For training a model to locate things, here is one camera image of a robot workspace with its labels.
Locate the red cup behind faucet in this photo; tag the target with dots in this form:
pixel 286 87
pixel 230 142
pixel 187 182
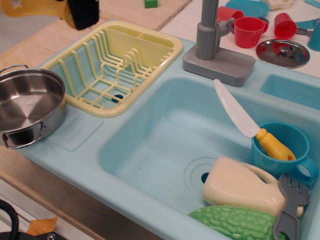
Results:
pixel 226 13

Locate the green block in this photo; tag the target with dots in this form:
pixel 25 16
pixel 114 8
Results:
pixel 150 4

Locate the white knife yellow handle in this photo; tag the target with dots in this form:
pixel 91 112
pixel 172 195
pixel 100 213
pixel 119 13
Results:
pixel 249 128

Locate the blue plastic cup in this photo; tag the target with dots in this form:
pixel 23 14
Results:
pixel 302 168

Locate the yellow dish brush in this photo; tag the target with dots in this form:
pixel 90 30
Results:
pixel 24 8

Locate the red cup front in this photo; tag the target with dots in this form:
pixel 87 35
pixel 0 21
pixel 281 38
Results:
pixel 248 31

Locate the teal utensil handle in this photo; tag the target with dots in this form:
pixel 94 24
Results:
pixel 308 24

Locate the green plastic vegetable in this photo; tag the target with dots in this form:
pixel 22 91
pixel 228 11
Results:
pixel 235 222

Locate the steel pot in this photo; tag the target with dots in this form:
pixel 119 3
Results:
pixel 32 105

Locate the steel pot lid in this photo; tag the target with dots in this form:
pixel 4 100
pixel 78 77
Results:
pixel 283 53

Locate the teal cup right edge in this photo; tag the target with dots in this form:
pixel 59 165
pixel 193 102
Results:
pixel 314 40

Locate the orange tape piece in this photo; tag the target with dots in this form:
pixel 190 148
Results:
pixel 42 226

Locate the cream plastic jug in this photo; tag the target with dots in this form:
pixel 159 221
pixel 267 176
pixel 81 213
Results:
pixel 235 183

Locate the black device base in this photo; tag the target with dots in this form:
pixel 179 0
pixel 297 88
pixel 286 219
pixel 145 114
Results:
pixel 45 236

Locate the yellow dish rack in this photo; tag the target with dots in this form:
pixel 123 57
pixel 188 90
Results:
pixel 109 68

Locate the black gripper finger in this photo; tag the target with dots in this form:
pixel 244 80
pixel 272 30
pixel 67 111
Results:
pixel 85 13

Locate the grey plastic fork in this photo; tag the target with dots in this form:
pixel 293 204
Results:
pixel 296 195

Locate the blue plastic plate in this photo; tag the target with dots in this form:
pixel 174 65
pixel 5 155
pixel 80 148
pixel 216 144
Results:
pixel 250 8

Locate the light blue toy sink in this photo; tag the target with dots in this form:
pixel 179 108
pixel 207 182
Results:
pixel 147 162

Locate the grey toy faucet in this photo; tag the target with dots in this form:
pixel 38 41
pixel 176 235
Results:
pixel 206 58

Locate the red cup right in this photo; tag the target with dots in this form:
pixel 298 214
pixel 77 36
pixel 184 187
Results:
pixel 284 26

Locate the cream toy top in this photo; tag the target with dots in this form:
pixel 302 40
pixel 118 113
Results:
pixel 278 4

